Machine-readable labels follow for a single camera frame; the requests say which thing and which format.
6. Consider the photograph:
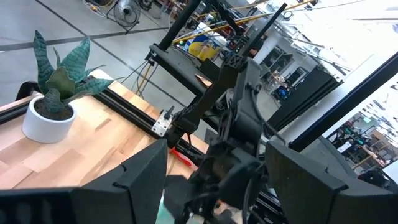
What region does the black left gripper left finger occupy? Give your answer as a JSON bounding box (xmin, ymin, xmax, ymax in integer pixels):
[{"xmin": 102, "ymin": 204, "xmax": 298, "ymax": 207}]
[{"xmin": 81, "ymin": 139, "xmax": 169, "ymax": 224}]

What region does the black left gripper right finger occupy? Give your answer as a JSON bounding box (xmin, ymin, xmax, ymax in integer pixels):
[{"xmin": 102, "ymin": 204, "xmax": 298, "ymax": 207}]
[{"xmin": 265, "ymin": 141, "xmax": 349, "ymax": 224}]

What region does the black background rack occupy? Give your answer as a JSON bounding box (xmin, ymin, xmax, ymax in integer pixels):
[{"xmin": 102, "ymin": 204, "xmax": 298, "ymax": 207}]
[{"xmin": 267, "ymin": 65, "xmax": 345, "ymax": 133}]

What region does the brown cardboard piece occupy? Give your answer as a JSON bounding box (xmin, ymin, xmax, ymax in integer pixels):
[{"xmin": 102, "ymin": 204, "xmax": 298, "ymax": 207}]
[{"xmin": 194, "ymin": 73, "xmax": 214, "ymax": 88}]

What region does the white round plant pot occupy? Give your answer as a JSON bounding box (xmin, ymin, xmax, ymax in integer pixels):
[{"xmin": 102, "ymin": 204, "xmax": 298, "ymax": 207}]
[{"xmin": 21, "ymin": 95, "xmax": 78, "ymax": 144}]

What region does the black side cart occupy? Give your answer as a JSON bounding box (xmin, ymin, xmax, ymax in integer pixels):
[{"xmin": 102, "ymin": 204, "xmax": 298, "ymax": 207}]
[{"xmin": 145, "ymin": 43, "xmax": 228, "ymax": 100}]

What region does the green snake plant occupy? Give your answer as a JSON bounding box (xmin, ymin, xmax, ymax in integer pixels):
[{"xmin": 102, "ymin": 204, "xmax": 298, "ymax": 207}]
[{"xmin": 32, "ymin": 30, "xmax": 124, "ymax": 114}]

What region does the yellow and blue bag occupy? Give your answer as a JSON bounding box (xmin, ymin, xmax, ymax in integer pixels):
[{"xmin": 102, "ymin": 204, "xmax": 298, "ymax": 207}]
[{"xmin": 183, "ymin": 21, "xmax": 228, "ymax": 62}]

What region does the black cart pole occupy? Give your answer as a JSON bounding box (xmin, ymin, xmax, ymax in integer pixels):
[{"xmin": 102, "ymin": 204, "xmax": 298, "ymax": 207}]
[{"xmin": 158, "ymin": 0, "xmax": 203, "ymax": 52}]

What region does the black floor fan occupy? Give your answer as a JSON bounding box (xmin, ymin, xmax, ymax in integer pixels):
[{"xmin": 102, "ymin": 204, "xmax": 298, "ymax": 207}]
[{"xmin": 112, "ymin": 0, "xmax": 141, "ymax": 28}]

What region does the silver metal bracket plate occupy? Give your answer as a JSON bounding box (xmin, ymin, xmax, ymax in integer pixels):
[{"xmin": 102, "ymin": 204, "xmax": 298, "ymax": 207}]
[{"xmin": 151, "ymin": 108, "xmax": 174, "ymax": 138}]

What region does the black aluminium table frame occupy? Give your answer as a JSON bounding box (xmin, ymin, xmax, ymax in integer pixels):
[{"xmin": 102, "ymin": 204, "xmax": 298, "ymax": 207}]
[{"xmin": 0, "ymin": 76, "xmax": 287, "ymax": 224}]

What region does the thick black frame post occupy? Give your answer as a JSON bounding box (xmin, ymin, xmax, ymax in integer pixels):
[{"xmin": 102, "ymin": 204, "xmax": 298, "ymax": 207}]
[{"xmin": 287, "ymin": 51, "xmax": 398, "ymax": 153}]

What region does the thin black frame strut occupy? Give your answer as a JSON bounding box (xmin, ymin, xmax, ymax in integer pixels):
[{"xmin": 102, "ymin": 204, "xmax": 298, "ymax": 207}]
[{"xmin": 239, "ymin": 2, "xmax": 289, "ymax": 60}]

